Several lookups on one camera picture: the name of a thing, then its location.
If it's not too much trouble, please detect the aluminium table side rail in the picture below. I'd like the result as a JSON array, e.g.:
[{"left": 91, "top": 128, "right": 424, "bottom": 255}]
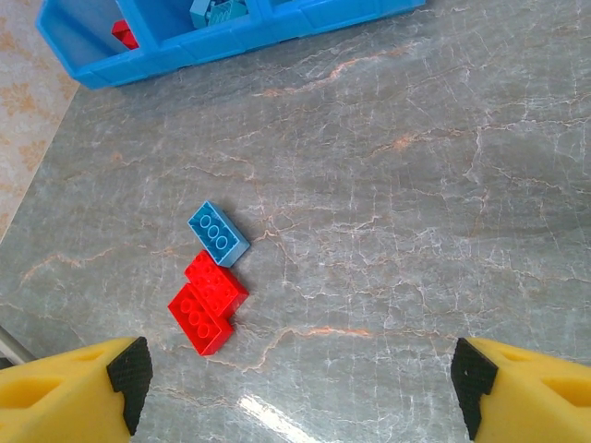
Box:
[{"left": 0, "top": 324, "right": 37, "bottom": 368}]

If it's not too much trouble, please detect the blue lego brick hollow side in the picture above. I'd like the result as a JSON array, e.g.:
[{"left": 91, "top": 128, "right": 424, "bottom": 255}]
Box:
[{"left": 187, "top": 199, "right": 252, "bottom": 268}]

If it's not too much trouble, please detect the small blue lego brick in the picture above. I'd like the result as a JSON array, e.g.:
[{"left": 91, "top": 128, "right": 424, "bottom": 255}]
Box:
[{"left": 187, "top": 0, "right": 214, "bottom": 30}]

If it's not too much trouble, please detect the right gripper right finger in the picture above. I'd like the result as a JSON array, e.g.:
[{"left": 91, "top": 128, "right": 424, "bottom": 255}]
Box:
[{"left": 450, "top": 336, "right": 591, "bottom": 443}]

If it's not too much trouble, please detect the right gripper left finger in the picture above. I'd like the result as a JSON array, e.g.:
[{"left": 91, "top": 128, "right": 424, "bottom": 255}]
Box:
[{"left": 0, "top": 335, "right": 154, "bottom": 443}]

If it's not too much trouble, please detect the large red lego brick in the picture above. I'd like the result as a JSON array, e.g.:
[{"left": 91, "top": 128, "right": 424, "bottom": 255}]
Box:
[
  {"left": 166, "top": 281, "right": 235, "bottom": 358},
  {"left": 183, "top": 249, "right": 250, "bottom": 318}
]

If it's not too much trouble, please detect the blue three-compartment plastic bin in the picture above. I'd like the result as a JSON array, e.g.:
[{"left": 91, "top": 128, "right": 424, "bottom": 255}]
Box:
[{"left": 35, "top": 0, "right": 428, "bottom": 90}]

